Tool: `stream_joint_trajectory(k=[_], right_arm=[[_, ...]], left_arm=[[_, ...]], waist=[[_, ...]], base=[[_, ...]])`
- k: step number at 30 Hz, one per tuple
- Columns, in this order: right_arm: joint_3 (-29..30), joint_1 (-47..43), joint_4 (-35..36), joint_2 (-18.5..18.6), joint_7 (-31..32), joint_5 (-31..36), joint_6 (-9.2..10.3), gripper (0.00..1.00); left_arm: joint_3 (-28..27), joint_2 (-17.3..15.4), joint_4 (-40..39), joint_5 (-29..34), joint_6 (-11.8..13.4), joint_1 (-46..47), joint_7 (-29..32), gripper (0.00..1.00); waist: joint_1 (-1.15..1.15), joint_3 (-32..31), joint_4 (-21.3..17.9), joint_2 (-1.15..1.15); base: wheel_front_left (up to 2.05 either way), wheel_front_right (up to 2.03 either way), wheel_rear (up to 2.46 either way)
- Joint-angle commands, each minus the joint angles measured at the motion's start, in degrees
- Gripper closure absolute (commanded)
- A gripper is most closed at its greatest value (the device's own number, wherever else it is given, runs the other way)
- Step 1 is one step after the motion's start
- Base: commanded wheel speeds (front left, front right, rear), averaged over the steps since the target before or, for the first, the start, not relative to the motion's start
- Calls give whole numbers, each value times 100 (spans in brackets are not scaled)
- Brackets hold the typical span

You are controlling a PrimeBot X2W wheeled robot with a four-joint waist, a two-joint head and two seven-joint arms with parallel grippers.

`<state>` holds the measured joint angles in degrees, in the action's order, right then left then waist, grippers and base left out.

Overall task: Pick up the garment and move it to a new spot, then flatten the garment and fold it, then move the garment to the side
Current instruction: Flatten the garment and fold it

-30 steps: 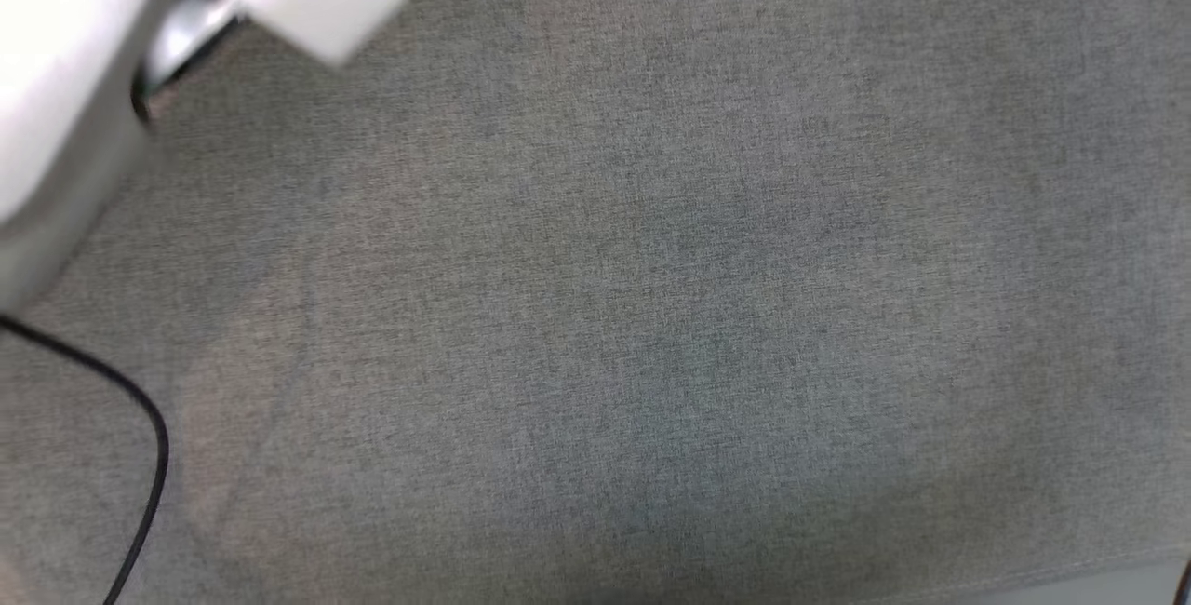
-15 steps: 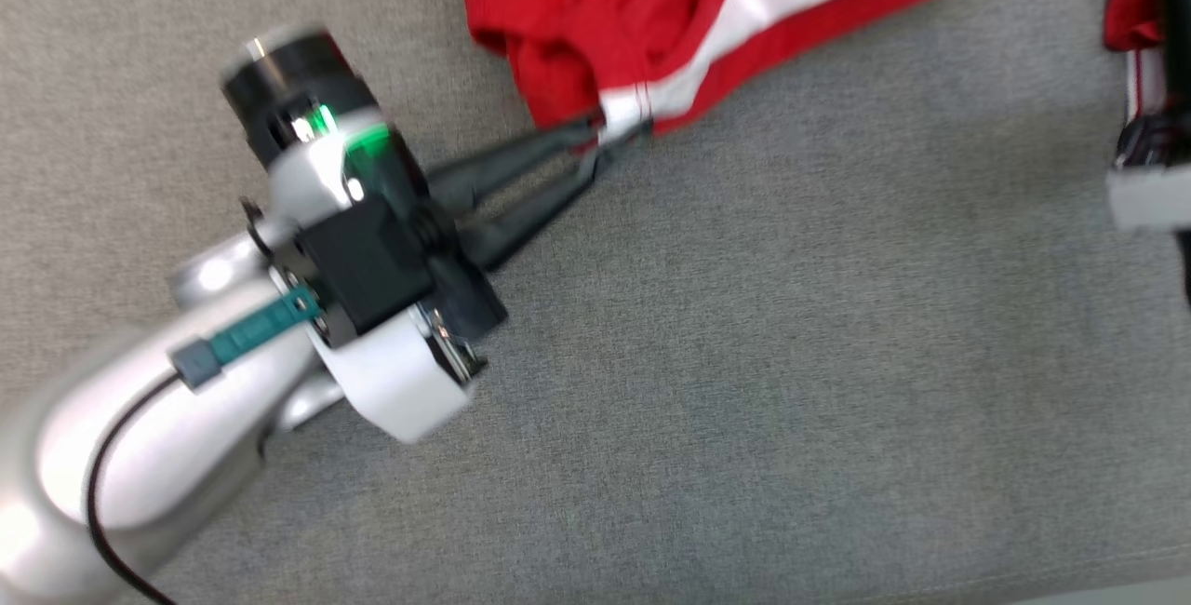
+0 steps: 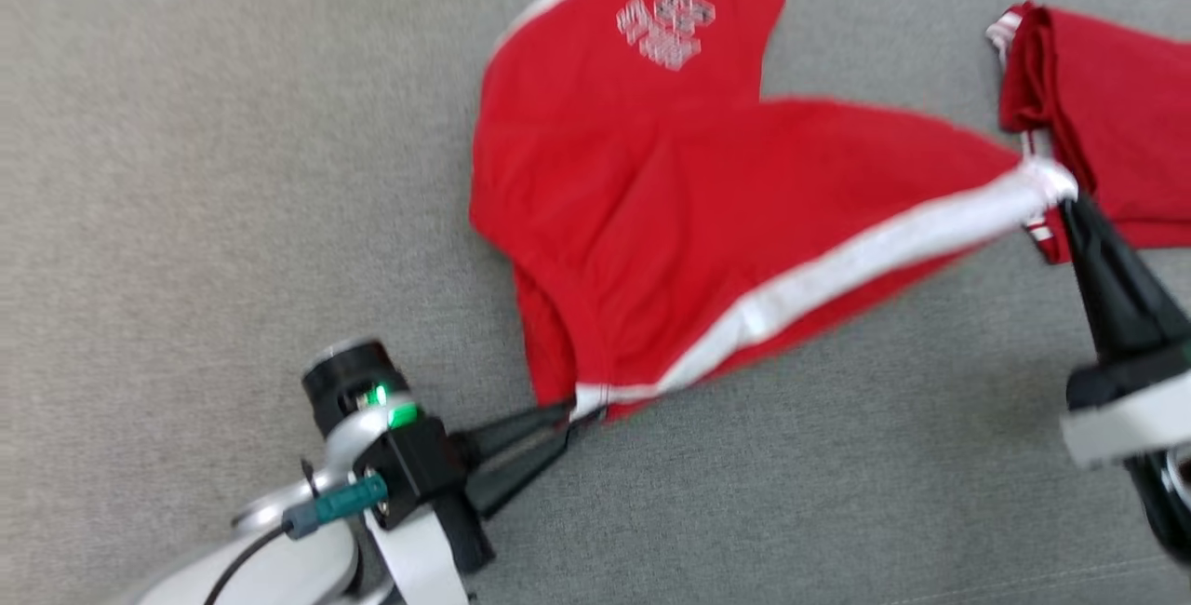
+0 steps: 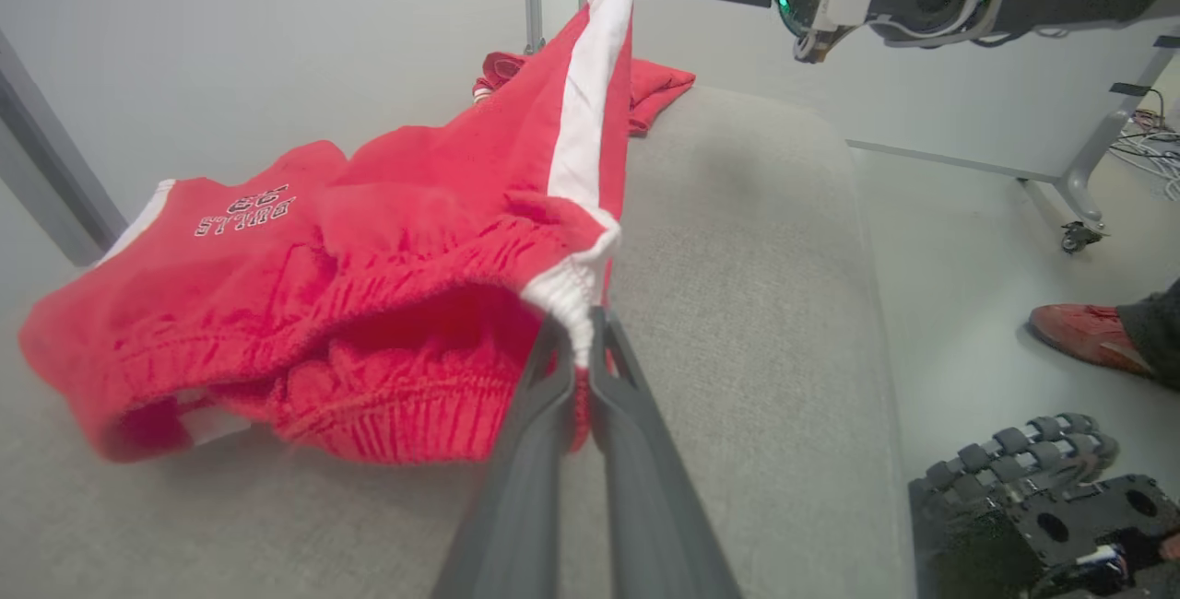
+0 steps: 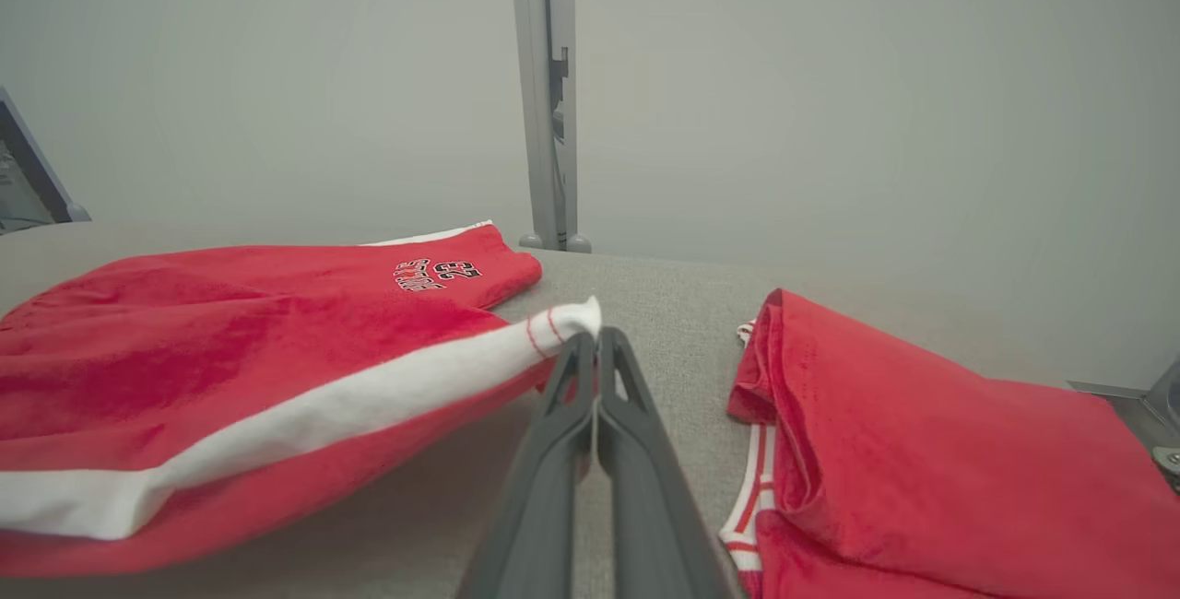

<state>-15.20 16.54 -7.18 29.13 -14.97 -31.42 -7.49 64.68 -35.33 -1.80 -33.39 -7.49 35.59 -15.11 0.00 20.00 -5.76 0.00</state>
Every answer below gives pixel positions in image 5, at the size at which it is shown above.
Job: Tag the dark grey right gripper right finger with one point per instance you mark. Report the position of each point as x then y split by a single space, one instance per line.
654 525

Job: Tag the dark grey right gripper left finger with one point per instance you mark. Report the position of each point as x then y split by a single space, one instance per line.
539 507

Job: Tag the red jersey striped trim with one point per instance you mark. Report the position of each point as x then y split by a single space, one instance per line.
922 470

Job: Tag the red shorts with white stripe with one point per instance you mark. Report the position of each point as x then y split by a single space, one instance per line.
184 350

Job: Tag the grey metal fixture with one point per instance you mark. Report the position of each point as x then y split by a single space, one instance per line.
1166 396

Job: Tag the dark framed monitor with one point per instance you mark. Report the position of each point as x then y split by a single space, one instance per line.
23 184

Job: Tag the grey metal post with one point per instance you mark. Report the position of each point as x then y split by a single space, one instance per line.
539 74

